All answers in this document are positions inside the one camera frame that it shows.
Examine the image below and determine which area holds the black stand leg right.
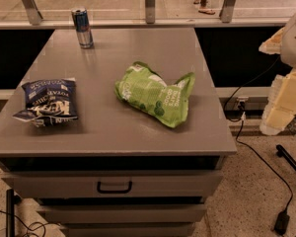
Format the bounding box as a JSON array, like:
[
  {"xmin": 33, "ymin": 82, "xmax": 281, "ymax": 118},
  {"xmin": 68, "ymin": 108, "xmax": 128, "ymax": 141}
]
[{"xmin": 276, "ymin": 144, "xmax": 296, "ymax": 172}]

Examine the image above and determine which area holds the black drawer handle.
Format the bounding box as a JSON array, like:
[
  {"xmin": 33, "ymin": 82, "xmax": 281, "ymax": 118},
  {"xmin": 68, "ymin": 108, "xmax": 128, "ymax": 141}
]
[{"xmin": 96, "ymin": 181, "xmax": 133, "ymax": 195}]

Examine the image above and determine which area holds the grey drawer cabinet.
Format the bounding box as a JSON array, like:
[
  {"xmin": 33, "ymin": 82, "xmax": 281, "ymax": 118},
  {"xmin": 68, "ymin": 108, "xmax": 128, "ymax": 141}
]
[{"xmin": 0, "ymin": 28, "xmax": 236, "ymax": 237}]

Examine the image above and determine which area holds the black cable on floor left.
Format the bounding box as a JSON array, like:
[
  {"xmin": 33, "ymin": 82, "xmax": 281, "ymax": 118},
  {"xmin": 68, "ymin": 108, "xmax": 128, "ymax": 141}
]
[{"xmin": 0, "ymin": 206, "xmax": 57, "ymax": 237}]

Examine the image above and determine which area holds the black stand leg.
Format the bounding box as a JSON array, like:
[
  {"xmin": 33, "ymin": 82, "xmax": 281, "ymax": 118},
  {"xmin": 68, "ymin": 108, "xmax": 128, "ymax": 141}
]
[
  {"xmin": 276, "ymin": 144, "xmax": 296, "ymax": 172},
  {"xmin": 5, "ymin": 189, "xmax": 21, "ymax": 237}
]

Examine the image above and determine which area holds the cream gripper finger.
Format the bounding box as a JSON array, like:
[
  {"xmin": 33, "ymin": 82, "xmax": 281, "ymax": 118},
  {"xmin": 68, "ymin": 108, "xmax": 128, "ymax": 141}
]
[
  {"xmin": 259, "ymin": 28, "xmax": 284, "ymax": 54},
  {"xmin": 259, "ymin": 68, "xmax": 296, "ymax": 135}
]

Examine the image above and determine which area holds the redbull can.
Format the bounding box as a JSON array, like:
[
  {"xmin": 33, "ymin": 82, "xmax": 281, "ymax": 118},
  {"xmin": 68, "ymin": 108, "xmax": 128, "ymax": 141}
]
[{"xmin": 71, "ymin": 7, "xmax": 94, "ymax": 48}]

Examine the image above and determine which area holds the green rice chip bag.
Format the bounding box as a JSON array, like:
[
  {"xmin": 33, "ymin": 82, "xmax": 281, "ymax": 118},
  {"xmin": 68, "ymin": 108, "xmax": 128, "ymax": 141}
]
[{"xmin": 114, "ymin": 61, "xmax": 195, "ymax": 128}]

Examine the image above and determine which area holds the black power cable with adapter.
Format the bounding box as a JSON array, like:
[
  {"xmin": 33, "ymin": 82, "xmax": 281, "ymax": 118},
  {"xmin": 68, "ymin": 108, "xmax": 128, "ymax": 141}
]
[{"xmin": 222, "ymin": 56, "xmax": 294, "ymax": 237}]

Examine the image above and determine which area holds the blue potato chip bag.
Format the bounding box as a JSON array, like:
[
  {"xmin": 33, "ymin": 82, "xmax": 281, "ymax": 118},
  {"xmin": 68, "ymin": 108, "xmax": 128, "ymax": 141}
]
[{"xmin": 14, "ymin": 78, "xmax": 78, "ymax": 127}]

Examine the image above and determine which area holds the wall power outlet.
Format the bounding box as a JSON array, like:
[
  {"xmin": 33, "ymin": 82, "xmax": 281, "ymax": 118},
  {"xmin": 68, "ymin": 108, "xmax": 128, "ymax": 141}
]
[{"xmin": 236, "ymin": 97, "xmax": 249, "ymax": 111}]

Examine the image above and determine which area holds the metal window railing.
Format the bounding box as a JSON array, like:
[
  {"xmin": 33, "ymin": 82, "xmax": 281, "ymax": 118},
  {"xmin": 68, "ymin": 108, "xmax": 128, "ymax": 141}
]
[{"xmin": 0, "ymin": 0, "xmax": 296, "ymax": 29}]

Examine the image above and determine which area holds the black stand leg left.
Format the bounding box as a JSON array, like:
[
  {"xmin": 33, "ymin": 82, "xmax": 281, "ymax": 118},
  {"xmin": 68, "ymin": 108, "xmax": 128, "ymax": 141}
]
[{"xmin": 5, "ymin": 189, "xmax": 21, "ymax": 237}]

